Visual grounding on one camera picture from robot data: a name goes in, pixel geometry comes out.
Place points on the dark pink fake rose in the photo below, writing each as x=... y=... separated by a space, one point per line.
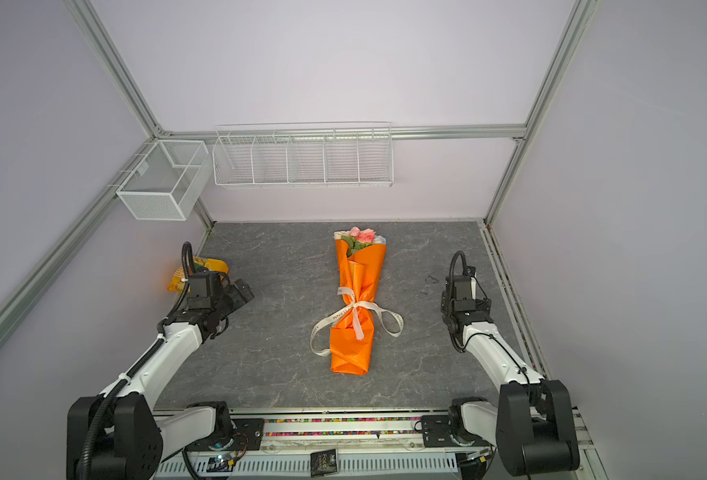
x=367 y=236

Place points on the black box centre front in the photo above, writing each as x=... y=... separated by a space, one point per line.
x=324 y=463

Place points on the white ribbon gold lettering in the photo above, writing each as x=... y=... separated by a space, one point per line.
x=353 y=309

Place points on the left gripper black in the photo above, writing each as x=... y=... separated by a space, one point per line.
x=238 y=300

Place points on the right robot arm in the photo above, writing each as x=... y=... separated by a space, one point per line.
x=531 y=427

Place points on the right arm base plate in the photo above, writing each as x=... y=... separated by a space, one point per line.
x=438 y=431

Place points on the white mesh box basket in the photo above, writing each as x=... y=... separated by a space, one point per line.
x=168 y=180

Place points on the white wire wall shelf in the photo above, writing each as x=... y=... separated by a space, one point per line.
x=304 y=154

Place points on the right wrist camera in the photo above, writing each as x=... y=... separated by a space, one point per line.
x=460 y=288

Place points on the yellow snack bag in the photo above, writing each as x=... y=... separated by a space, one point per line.
x=177 y=283

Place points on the white slotted cable duct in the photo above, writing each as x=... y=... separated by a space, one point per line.
x=420 y=465

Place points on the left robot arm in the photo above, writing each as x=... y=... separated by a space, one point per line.
x=115 y=435

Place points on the aluminium front rail frame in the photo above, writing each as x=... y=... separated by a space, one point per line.
x=290 y=432

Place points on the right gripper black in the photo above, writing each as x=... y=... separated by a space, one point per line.
x=482 y=309

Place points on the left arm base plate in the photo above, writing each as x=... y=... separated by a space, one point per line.
x=247 y=435

